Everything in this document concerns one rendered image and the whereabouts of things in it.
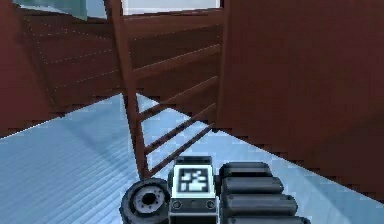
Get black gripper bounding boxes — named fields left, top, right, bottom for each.
left=119, top=178, right=172, bottom=224

